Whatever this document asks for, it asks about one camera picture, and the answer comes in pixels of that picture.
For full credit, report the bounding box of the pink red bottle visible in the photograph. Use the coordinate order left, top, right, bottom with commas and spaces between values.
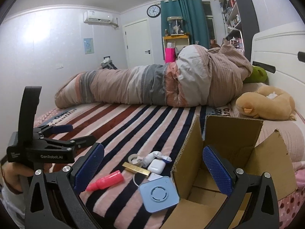
85, 171, 124, 192

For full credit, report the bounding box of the gold bar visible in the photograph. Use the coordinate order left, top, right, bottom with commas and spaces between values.
122, 162, 150, 178

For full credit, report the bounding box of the white earbuds case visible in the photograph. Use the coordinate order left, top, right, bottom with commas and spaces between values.
147, 159, 166, 175

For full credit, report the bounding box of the light blue square device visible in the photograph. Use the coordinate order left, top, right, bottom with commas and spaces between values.
139, 176, 180, 214

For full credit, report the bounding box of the white adapter with cable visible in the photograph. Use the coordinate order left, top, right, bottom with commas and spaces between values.
132, 173, 162, 187

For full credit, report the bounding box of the person's left hand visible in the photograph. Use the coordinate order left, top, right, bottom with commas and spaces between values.
0, 162, 52, 194

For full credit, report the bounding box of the tape roll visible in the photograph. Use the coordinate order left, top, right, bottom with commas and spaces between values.
128, 154, 143, 165

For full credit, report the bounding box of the striped fleece blanket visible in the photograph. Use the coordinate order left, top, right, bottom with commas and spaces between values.
35, 103, 206, 228

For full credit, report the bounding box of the brown cardboard box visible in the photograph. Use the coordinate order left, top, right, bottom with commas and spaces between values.
163, 115, 297, 228

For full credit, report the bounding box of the pink beige pillow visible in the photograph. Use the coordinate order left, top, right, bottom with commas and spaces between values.
230, 102, 305, 172

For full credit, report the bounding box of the white door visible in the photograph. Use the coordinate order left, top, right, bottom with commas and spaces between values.
123, 19, 153, 68

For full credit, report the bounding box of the tan plush toy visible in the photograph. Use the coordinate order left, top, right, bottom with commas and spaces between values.
235, 85, 296, 120

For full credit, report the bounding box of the white air conditioner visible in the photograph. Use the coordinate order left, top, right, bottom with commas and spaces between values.
83, 10, 119, 27

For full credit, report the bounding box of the pink bag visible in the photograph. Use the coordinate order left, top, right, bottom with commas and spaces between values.
165, 48, 176, 63

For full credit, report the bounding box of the rolled striped duvet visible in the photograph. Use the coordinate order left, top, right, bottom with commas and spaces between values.
55, 40, 253, 109

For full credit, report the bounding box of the green plush pillow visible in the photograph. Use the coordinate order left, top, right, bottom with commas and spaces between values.
243, 66, 268, 83

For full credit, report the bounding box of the yellow wooden table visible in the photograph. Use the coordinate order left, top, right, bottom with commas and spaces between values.
163, 35, 190, 60

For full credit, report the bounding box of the glass display case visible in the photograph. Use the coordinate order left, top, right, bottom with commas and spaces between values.
167, 16, 185, 35

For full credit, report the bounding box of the white headboard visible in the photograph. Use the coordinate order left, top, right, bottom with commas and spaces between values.
251, 22, 304, 115

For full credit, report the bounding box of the teal curtain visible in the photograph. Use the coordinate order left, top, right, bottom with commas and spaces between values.
160, 0, 210, 49

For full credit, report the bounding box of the dark shelf unit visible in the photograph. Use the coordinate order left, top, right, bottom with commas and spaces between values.
220, 0, 259, 60

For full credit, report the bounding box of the wall poster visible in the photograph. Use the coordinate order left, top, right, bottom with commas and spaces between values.
83, 38, 94, 54

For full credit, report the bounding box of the wall clock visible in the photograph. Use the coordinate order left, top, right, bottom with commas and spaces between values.
146, 5, 161, 18

